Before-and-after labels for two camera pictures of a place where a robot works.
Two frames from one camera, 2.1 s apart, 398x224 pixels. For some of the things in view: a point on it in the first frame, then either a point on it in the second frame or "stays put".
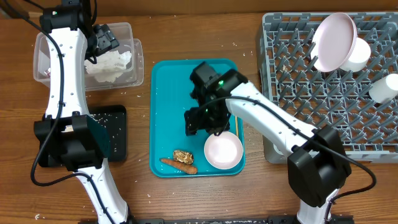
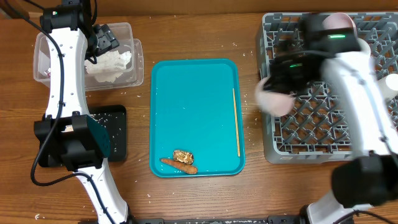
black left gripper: (107, 38) stays put
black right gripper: (194, 123) → (280, 79)
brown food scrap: (183, 157) stays put
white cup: (384, 89) stays put
